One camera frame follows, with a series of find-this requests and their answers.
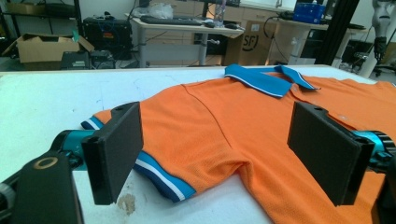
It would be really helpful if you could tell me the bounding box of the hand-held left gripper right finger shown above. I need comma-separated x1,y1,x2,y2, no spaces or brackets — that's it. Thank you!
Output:
287,101,396,207

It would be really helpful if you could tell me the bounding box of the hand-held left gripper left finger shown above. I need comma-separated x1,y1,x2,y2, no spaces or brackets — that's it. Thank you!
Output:
62,101,144,205

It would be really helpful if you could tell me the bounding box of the orange polo shirt blue collar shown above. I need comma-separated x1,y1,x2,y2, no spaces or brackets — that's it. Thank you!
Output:
80,63,396,224

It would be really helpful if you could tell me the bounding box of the white foam mat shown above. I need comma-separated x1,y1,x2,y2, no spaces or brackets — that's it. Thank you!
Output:
0,65,379,224

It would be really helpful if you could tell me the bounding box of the black equipment case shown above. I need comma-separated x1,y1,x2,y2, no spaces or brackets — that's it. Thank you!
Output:
60,50,92,70

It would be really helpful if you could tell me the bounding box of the black computer tower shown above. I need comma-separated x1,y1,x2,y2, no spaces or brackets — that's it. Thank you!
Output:
82,17,134,61

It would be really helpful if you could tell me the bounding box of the white side desk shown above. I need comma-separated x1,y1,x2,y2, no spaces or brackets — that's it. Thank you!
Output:
270,17,369,66

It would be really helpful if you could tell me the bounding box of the black metal pillar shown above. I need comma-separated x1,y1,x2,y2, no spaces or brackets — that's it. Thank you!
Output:
316,0,361,65

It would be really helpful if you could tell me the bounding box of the open cardboard box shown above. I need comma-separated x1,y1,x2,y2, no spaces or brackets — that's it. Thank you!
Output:
1,32,95,71

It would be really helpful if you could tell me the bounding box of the cardboard box with black logo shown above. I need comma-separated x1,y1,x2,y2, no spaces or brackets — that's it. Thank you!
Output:
223,20,278,66

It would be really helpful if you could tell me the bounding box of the blue box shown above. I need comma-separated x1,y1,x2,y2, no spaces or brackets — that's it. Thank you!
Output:
292,2,327,24

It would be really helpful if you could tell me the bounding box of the white robot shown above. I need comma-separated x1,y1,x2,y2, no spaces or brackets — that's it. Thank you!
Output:
358,0,396,78

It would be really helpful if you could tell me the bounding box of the black keyboard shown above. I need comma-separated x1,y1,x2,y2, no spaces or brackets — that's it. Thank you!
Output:
139,15,204,27

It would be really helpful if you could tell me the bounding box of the clear plastic bag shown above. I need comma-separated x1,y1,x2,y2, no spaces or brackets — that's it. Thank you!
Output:
132,2,174,20

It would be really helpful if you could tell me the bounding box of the black shelf rack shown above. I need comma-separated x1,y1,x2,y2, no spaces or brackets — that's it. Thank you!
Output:
0,0,84,37

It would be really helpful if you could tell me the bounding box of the clear water bottle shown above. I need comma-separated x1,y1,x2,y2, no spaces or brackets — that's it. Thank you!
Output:
214,0,227,28

